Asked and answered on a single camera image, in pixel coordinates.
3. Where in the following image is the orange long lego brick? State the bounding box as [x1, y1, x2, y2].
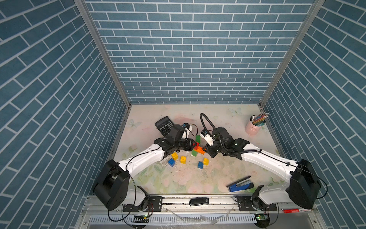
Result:
[195, 147, 205, 155]

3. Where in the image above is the blue lego brick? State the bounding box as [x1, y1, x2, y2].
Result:
[168, 158, 176, 167]
[197, 161, 204, 169]

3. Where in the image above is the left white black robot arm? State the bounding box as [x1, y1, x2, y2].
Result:
[91, 123, 197, 211]

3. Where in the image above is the yellow lego brick right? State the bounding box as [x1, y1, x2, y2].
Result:
[203, 158, 209, 166]

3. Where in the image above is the black desk calculator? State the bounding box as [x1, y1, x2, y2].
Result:
[155, 116, 174, 136]

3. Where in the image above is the red marker pen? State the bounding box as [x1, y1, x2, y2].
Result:
[282, 209, 312, 214]

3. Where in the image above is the dark green long lego brick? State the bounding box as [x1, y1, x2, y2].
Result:
[195, 135, 201, 144]

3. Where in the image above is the yellow lego brick left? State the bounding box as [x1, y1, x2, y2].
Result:
[171, 152, 179, 161]

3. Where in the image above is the yellow lego brick middle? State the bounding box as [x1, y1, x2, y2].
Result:
[180, 156, 186, 164]

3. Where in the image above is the coloured pencils bundle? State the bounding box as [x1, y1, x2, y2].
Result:
[250, 112, 269, 127]

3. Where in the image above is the blue black stapler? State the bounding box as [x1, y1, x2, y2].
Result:
[226, 176, 254, 192]

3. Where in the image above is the blue lego brick centre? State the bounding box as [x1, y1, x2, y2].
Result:
[197, 161, 204, 169]

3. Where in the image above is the yellow lego brick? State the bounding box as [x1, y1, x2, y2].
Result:
[203, 158, 209, 166]
[171, 152, 179, 161]
[180, 156, 186, 164]

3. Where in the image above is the blue lego brick left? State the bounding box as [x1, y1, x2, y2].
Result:
[168, 158, 176, 167]

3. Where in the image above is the black usb dongle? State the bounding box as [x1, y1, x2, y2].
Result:
[189, 197, 209, 207]

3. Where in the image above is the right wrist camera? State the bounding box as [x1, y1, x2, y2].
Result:
[200, 129, 214, 146]

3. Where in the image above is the pink pencil cup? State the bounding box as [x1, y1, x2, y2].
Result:
[245, 121, 261, 136]

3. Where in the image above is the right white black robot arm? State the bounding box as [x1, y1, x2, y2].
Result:
[200, 127, 322, 210]

